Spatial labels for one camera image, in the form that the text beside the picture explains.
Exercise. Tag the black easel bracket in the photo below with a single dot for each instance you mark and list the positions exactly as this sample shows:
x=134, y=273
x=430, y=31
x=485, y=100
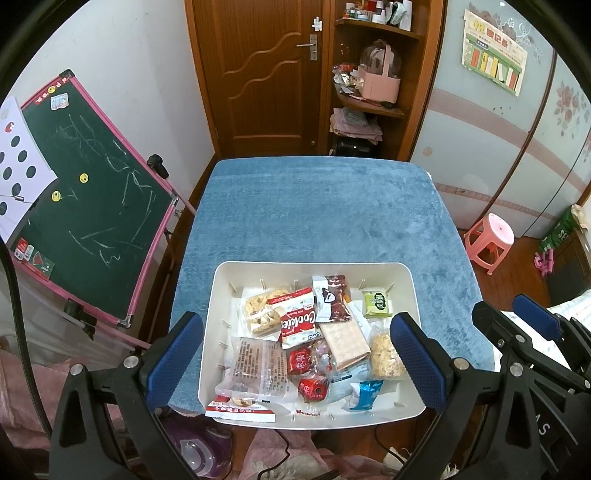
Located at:
x=76, y=311

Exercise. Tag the pile of colourful wrappers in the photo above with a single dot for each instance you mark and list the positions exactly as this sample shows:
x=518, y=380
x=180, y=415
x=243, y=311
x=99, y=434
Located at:
x=346, y=78

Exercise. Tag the colourful wall chart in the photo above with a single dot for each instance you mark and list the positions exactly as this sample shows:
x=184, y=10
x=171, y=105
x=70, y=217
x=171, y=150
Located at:
x=494, y=55

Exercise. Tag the black easel knob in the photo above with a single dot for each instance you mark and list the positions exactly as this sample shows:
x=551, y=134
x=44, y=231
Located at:
x=157, y=162

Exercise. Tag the grey floral sliding wardrobe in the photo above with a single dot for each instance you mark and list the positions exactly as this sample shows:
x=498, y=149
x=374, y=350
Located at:
x=485, y=152

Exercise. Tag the purple iron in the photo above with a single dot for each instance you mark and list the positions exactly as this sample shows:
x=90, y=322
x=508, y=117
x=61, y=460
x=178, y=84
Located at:
x=198, y=454

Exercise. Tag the small blue foil packet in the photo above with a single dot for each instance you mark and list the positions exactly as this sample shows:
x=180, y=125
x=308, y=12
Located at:
x=367, y=392

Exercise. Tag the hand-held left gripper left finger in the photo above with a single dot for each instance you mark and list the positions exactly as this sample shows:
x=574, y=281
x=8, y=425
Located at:
x=178, y=350

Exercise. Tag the white sticker card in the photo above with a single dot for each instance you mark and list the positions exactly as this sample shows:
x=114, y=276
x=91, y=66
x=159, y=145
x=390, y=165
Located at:
x=59, y=100

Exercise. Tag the light blue packet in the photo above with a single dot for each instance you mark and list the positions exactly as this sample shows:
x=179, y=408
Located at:
x=346, y=376

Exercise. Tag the green small packet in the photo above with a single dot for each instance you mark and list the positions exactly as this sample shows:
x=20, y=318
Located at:
x=377, y=303

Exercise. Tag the blue plush table cover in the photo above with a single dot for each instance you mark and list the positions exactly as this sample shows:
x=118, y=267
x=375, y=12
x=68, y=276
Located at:
x=323, y=212

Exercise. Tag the white paper black dots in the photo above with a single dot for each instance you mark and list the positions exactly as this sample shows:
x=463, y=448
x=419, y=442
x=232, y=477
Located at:
x=27, y=184

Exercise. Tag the clear yellow cracker packet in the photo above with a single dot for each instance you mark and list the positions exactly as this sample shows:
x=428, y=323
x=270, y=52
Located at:
x=258, y=314

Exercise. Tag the wooden corner shelf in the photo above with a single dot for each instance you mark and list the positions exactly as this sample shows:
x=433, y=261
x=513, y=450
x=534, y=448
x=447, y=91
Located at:
x=425, y=69

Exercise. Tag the pale fuzzy cloth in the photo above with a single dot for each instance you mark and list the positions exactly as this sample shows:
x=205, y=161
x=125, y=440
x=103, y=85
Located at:
x=263, y=447

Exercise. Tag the folded pink cloth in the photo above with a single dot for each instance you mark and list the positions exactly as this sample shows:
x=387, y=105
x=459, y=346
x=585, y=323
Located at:
x=353, y=124

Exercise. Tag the red white biscuit packet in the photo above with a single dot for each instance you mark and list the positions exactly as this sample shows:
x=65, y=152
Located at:
x=298, y=323

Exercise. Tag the beige cracker packet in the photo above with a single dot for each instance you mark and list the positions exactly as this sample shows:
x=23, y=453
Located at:
x=345, y=344

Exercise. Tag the group of small bottles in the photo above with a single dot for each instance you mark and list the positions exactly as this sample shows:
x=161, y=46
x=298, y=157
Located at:
x=383, y=11

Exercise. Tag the brown white small packet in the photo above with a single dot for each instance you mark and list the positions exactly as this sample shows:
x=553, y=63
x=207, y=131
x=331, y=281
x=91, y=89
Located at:
x=334, y=300

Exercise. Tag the red white pastry packet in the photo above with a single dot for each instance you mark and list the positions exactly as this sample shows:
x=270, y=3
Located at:
x=240, y=411

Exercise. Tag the white door hook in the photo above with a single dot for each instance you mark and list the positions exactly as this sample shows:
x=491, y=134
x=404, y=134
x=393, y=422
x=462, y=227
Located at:
x=316, y=23

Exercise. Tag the wooden door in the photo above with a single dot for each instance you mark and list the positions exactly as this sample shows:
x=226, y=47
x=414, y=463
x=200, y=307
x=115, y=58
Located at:
x=258, y=106

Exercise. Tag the green red picture card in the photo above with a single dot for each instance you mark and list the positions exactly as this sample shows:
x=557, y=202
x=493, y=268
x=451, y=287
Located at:
x=39, y=265

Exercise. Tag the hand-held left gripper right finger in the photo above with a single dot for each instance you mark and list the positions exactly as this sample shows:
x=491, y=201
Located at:
x=418, y=364

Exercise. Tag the green chalkboard pink frame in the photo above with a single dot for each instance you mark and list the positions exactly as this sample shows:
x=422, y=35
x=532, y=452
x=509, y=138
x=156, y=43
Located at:
x=92, y=207

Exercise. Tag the dark wooden cabinet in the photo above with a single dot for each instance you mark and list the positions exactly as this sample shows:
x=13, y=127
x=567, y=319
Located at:
x=572, y=267

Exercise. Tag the red label nut bag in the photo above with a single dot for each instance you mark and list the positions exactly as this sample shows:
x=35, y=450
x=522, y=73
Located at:
x=314, y=388

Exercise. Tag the pink toy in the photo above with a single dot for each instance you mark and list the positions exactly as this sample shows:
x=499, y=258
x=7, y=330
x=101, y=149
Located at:
x=545, y=263

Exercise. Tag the clear packet dark filling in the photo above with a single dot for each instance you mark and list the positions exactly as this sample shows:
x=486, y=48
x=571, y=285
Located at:
x=258, y=364

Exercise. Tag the clear candy packet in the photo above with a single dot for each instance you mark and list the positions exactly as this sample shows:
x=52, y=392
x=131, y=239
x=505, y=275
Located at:
x=302, y=361

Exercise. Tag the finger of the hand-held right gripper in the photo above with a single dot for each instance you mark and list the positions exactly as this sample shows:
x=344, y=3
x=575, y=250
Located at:
x=491, y=323
x=535, y=314

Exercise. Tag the puffed rice cake packet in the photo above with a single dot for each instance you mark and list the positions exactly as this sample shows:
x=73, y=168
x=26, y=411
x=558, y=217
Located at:
x=385, y=357

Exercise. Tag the pink plastic stool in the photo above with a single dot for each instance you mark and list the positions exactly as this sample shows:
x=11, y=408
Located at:
x=494, y=230

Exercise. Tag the white plastic tray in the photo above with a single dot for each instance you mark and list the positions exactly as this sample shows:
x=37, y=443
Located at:
x=258, y=277

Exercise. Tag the black box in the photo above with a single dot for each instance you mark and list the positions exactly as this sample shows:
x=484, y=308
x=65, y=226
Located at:
x=353, y=147

